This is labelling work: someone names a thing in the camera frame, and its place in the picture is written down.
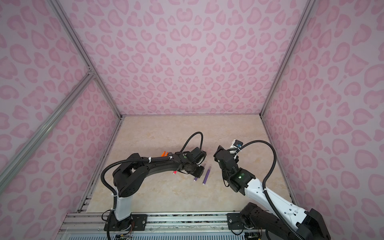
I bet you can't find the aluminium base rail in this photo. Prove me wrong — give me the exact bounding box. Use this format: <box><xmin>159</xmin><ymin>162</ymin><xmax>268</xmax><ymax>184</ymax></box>
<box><xmin>56</xmin><ymin>212</ymin><xmax>266</xmax><ymax>240</ymax></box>

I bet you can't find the aluminium frame strut left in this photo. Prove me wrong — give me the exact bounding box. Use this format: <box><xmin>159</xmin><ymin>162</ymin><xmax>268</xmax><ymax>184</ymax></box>
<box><xmin>1</xmin><ymin>71</ymin><xmax>95</xmax><ymax>193</ymax></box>

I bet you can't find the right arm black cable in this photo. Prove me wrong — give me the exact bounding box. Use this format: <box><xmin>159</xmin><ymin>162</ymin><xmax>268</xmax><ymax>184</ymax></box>
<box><xmin>239</xmin><ymin>140</ymin><xmax>296</xmax><ymax>240</ymax></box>

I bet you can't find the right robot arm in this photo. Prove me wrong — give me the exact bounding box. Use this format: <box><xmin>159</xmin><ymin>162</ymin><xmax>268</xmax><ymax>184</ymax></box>
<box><xmin>214</xmin><ymin>146</ymin><xmax>331</xmax><ymax>240</ymax></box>

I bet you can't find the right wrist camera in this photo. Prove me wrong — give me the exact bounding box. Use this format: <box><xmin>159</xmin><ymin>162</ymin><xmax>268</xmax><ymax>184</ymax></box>
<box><xmin>230</xmin><ymin>139</ymin><xmax>243</xmax><ymax>150</ymax></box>

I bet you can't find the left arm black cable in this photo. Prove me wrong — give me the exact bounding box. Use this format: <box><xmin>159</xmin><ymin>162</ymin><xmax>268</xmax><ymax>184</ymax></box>
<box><xmin>179</xmin><ymin>131</ymin><xmax>204</xmax><ymax>154</ymax></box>

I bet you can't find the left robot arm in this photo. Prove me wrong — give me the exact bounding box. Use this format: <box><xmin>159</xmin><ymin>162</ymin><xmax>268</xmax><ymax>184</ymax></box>
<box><xmin>100</xmin><ymin>147</ymin><xmax>207</xmax><ymax>225</ymax></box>

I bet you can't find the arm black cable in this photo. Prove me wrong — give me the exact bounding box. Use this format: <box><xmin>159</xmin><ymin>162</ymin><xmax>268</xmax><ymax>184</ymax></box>
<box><xmin>179</xmin><ymin>131</ymin><xmax>204</xmax><ymax>154</ymax></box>
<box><xmin>239</xmin><ymin>140</ymin><xmax>296</xmax><ymax>240</ymax></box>

